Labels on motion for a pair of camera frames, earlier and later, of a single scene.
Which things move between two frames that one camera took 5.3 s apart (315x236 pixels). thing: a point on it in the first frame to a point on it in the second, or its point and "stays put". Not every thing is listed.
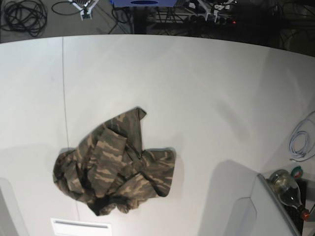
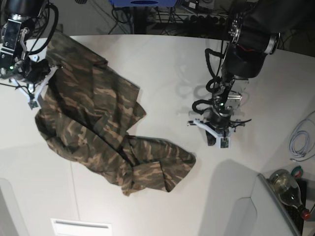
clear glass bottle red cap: (288, 191) stays put
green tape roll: (297, 172) stays put
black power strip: (202, 20) stays put
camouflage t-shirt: (110, 169) to (85, 116)
